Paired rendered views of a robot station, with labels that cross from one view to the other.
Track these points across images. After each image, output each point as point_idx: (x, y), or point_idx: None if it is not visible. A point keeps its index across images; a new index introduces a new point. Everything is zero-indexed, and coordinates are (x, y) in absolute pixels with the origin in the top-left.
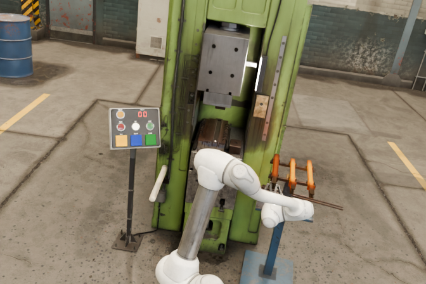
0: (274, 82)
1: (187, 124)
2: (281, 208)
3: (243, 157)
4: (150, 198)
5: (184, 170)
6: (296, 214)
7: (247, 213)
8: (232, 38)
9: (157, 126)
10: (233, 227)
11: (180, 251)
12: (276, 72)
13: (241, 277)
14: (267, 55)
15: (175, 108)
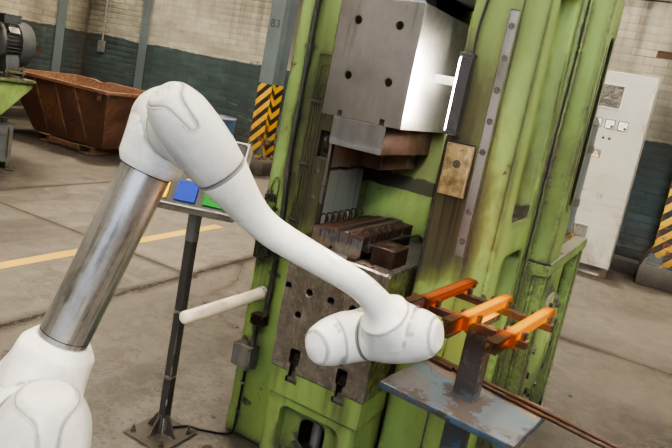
0: (489, 116)
1: (312, 201)
2: (357, 319)
3: (413, 292)
4: (181, 313)
5: None
6: (380, 329)
7: (412, 440)
8: (395, 1)
9: None
10: None
11: (44, 317)
12: (494, 93)
13: None
14: (477, 54)
15: (293, 164)
